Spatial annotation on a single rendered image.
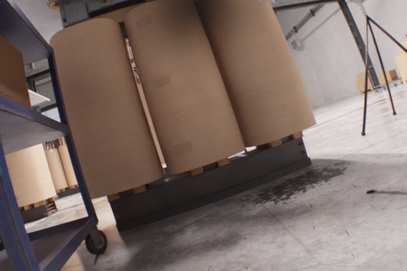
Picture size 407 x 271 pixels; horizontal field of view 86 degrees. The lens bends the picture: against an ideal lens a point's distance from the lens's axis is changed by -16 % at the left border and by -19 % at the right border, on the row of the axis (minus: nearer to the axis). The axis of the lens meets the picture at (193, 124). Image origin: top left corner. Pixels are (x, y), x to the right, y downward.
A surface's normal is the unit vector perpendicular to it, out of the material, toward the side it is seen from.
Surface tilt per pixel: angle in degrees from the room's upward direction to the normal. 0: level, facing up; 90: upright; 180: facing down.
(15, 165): 90
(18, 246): 90
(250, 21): 90
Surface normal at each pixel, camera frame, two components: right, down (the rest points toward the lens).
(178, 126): -0.14, -0.03
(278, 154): 0.09, -0.11
